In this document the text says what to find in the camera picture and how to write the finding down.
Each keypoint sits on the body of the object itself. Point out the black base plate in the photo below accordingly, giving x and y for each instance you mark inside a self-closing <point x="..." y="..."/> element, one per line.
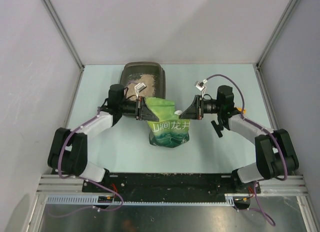
<point x="175" y="187"/>

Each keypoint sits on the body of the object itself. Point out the black bag clip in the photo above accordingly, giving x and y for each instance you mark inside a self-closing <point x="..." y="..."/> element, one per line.
<point x="218" y="128"/>

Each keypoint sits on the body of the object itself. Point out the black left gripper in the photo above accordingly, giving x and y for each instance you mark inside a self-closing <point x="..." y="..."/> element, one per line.
<point x="143" y="113"/>

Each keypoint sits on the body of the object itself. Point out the yellow plastic scoop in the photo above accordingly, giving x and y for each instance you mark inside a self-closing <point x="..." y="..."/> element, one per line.
<point x="243" y="111"/>

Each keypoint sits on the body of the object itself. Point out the dark grey litter box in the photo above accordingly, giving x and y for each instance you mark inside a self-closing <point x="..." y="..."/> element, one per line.
<point x="143" y="67"/>

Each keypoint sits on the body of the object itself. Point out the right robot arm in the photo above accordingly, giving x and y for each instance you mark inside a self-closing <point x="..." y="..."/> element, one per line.
<point x="275" y="155"/>

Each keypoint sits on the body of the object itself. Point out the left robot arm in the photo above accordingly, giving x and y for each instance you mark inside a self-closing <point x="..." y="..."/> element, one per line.
<point x="69" y="149"/>

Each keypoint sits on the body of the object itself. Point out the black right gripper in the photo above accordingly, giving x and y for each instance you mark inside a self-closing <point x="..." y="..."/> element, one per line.
<point x="194" y="111"/>

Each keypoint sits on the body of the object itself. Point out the beige litter pile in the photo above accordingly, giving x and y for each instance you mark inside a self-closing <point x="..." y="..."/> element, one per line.
<point x="149" y="81"/>

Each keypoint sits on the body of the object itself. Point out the aluminium frame rail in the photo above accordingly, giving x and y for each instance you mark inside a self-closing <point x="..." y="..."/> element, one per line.
<point x="294" y="186"/>

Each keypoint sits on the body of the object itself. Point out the green litter bag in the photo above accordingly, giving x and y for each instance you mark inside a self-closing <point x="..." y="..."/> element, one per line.
<point x="170" y="131"/>

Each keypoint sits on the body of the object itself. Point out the grey slotted cable duct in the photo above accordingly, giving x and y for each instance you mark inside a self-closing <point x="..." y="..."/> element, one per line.
<point x="103" y="200"/>

